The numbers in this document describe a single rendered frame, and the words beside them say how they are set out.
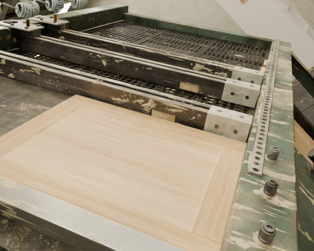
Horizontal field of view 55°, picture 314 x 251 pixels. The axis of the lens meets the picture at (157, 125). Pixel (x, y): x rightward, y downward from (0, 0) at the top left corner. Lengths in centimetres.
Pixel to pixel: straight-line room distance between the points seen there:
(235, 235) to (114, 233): 20
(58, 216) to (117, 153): 25
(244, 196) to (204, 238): 13
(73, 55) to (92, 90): 40
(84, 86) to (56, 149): 32
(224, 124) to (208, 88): 31
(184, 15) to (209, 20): 53
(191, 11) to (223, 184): 578
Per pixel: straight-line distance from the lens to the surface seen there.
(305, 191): 76
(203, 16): 629
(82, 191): 63
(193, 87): 117
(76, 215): 56
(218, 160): 77
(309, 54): 470
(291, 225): 62
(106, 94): 98
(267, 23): 463
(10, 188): 63
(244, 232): 56
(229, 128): 88
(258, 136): 85
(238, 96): 115
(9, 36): 154
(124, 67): 126
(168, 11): 654
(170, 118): 92
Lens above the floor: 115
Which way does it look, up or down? 3 degrees down
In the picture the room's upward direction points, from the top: 44 degrees counter-clockwise
